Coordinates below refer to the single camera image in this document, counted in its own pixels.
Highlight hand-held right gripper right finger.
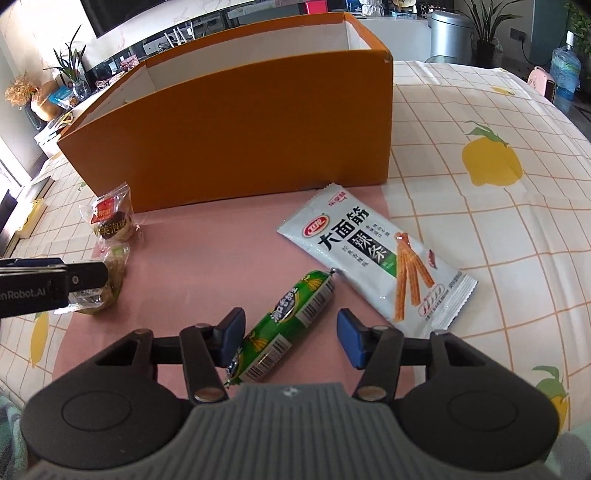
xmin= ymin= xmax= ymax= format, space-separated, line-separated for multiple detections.
xmin=336 ymin=309 xmax=492 ymax=401

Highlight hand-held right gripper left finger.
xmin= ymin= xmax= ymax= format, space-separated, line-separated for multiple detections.
xmin=92 ymin=308 xmax=246 ymax=403

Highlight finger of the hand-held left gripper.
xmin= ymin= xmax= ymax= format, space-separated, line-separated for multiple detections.
xmin=66 ymin=261 xmax=110 ymax=297

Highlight small brown cake packet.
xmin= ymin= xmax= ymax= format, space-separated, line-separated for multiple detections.
xmin=69 ymin=244 xmax=132 ymax=317

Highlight green sausage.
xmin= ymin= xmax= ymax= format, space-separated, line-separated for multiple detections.
xmin=224 ymin=269 xmax=342 ymax=387

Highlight orange cardboard box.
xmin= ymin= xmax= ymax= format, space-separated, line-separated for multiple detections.
xmin=57 ymin=12 xmax=394 ymax=214

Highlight red label pastry packet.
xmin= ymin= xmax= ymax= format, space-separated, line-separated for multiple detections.
xmin=78 ymin=182 xmax=141 ymax=243

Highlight flat yellow packet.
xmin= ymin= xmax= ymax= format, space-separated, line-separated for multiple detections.
xmin=18 ymin=198 xmax=48 ymax=238

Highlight pink mat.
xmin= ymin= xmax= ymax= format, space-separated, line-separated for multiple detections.
xmin=52 ymin=187 xmax=435 ymax=407

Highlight white spicy strip packet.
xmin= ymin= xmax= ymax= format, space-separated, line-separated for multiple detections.
xmin=276 ymin=184 xmax=478 ymax=329

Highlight lemon print checked tablecloth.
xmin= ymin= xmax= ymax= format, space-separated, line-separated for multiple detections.
xmin=0 ymin=60 xmax=591 ymax=444

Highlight gourd-shaped brown vase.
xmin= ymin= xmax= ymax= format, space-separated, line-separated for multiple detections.
xmin=30 ymin=80 xmax=61 ymax=121

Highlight blue bag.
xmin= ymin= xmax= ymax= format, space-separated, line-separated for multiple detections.
xmin=48 ymin=85 xmax=77 ymax=109

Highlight dried yellow flowers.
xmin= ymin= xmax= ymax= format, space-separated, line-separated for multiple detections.
xmin=4 ymin=76 xmax=40 ymax=109

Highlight green plant in glass vase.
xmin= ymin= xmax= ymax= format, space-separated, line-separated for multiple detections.
xmin=44 ymin=25 xmax=93 ymax=100

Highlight person's teal patterned clothing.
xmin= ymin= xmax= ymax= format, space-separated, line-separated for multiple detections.
xmin=0 ymin=392 xmax=591 ymax=480

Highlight black television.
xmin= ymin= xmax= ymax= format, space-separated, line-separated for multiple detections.
xmin=81 ymin=0 xmax=167 ymax=39

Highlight snake plant in black pot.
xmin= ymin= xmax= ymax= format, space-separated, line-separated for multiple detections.
xmin=462 ymin=0 xmax=506 ymax=68

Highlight silver trash can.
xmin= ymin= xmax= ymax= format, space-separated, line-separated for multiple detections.
xmin=427 ymin=10 xmax=475 ymax=63

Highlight pink heater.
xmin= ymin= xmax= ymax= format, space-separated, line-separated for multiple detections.
xmin=527 ymin=66 xmax=559 ymax=100

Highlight blue water bottle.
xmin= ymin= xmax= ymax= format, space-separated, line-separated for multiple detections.
xmin=549 ymin=31 xmax=581 ymax=100

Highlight hanging green plant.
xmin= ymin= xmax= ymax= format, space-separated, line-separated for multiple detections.
xmin=566 ymin=0 xmax=591 ymax=70

